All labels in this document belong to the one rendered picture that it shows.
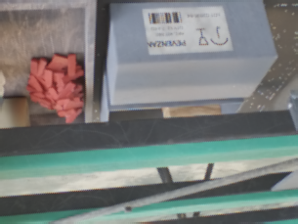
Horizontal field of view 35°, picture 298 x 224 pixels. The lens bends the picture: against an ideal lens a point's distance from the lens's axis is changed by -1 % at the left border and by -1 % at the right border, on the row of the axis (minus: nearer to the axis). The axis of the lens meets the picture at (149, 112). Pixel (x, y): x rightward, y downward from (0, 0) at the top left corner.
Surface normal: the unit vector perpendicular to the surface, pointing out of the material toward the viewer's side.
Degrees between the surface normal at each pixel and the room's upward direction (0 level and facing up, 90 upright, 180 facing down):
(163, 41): 90
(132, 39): 90
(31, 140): 90
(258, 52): 90
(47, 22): 0
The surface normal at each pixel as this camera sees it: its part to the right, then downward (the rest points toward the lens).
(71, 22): 0.12, 0.91
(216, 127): 0.13, -0.41
